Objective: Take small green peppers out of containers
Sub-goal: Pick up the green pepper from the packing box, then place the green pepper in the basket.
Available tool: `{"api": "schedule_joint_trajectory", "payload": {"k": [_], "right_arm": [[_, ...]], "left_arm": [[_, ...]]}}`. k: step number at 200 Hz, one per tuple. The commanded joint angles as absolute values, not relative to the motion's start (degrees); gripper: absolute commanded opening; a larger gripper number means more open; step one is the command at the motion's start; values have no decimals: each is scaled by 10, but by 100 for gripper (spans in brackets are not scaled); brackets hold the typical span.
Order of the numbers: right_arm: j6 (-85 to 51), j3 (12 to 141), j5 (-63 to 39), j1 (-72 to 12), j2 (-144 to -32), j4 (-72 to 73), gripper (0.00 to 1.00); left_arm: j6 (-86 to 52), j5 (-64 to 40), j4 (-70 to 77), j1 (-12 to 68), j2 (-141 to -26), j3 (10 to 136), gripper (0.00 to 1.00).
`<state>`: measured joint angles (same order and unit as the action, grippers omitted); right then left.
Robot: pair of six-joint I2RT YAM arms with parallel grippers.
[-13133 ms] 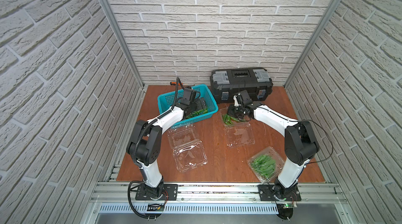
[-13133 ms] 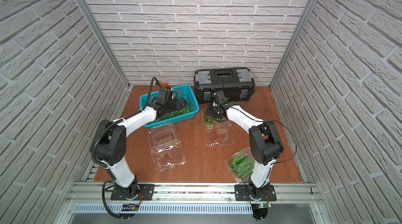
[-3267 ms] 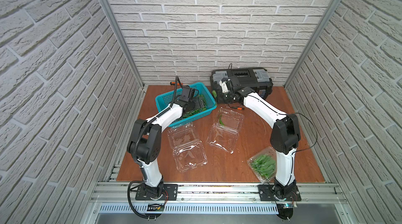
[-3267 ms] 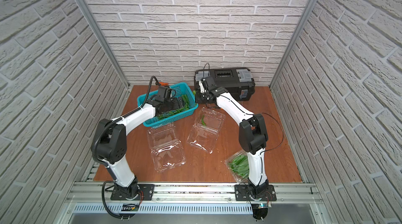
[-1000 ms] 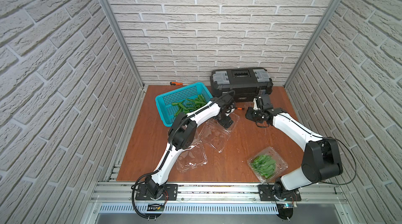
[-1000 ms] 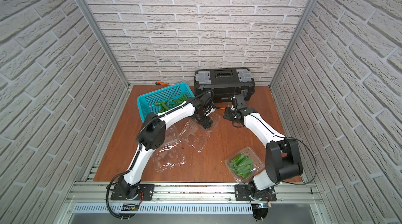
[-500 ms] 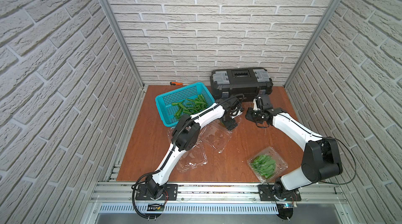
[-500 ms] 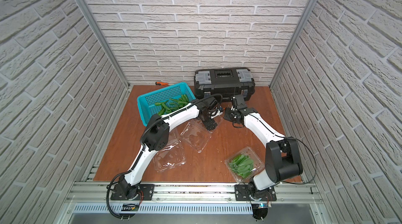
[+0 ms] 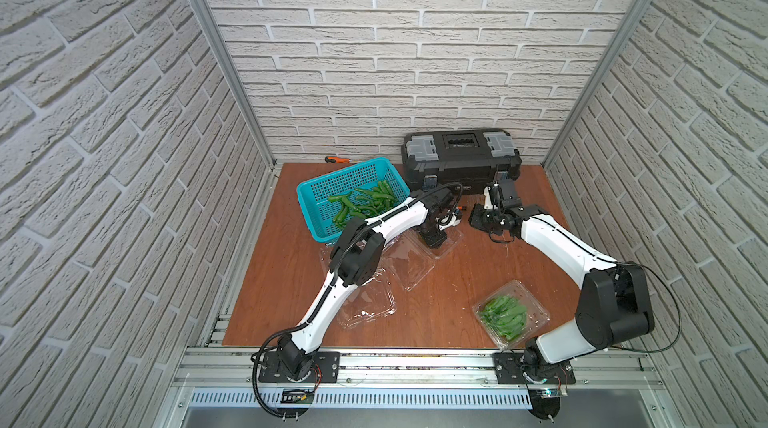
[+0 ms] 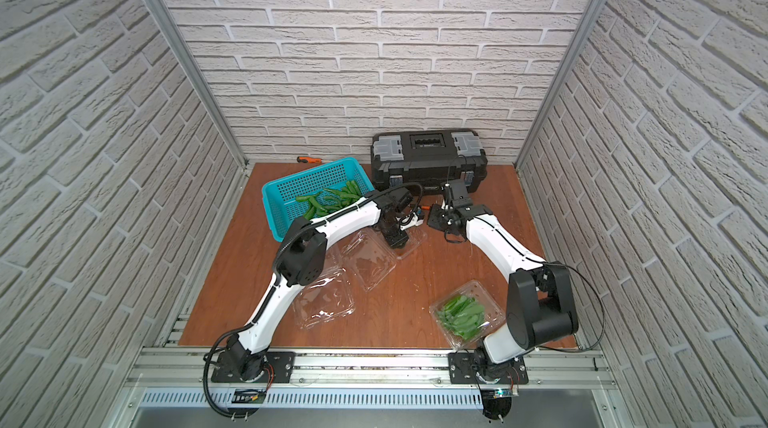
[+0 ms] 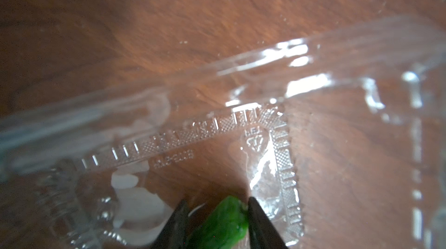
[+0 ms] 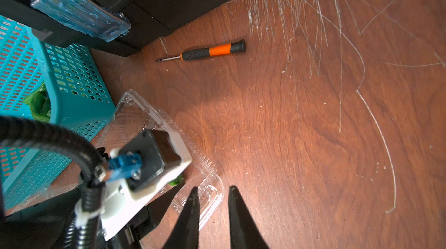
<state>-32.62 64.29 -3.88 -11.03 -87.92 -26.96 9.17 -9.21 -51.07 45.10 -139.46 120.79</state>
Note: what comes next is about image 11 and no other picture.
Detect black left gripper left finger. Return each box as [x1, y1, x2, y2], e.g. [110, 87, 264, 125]
[149, 199, 189, 249]

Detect clear pepper container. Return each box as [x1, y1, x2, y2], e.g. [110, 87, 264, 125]
[1, 15, 446, 249]

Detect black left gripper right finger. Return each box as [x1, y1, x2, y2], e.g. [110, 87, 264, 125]
[247, 197, 288, 249]

